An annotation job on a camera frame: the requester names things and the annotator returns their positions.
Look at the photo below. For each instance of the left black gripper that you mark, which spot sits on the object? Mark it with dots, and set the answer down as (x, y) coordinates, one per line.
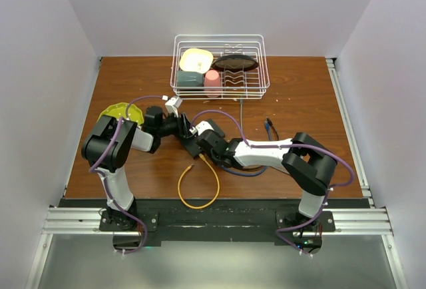
(184, 124)

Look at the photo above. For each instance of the black network switch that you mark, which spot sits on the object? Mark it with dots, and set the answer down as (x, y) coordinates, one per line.
(191, 146)

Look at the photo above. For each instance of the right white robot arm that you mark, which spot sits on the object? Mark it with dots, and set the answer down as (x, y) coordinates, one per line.
(303, 158)

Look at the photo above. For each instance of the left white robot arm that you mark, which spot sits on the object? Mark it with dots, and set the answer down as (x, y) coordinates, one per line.
(107, 148)

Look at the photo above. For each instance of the teal square cup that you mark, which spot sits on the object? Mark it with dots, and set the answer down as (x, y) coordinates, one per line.
(189, 79)

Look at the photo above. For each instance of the pink cup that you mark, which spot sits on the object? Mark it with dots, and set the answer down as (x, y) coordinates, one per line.
(212, 83)

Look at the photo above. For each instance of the yellow square bowl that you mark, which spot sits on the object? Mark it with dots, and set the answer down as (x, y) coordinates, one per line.
(196, 60)

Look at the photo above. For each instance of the green polka dot plate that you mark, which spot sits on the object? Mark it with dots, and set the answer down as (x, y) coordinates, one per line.
(133, 113)

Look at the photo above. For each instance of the dark brown plate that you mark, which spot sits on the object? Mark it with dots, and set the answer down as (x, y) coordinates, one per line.
(235, 63)

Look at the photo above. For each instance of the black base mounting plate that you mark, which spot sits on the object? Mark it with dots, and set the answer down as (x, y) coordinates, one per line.
(240, 220)

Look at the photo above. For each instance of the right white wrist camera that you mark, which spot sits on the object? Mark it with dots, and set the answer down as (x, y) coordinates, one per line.
(207, 125)

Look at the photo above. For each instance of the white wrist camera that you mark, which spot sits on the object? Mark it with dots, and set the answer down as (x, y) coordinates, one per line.
(172, 105)
(207, 125)

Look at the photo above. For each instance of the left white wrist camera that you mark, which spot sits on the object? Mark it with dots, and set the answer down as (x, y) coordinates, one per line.
(172, 105)

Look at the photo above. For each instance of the white wire dish rack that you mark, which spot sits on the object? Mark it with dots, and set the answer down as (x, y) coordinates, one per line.
(236, 86)

